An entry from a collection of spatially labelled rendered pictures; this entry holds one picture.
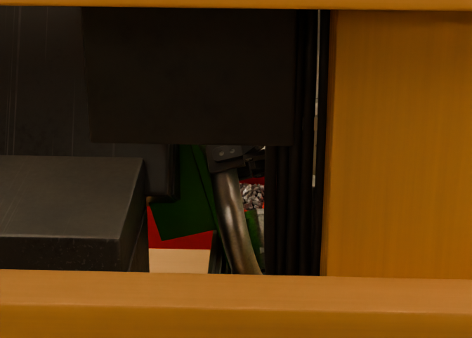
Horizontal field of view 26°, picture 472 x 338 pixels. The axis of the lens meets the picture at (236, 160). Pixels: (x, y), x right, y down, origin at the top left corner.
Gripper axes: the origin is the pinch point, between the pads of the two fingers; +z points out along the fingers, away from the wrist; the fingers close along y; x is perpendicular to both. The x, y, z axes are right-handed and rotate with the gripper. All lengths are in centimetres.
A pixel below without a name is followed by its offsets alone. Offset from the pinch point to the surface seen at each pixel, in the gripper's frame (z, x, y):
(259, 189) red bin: 7, -22, -68
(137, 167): 8.3, 1.7, 8.1
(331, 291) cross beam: -10.7, 23.5, 27.1
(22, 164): 20.0, -0.8, 10.2
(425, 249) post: -18.4, 21.6, 25.8
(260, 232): 0.4, 3.2, -17.2
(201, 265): 13.9, -2.1, -42.3
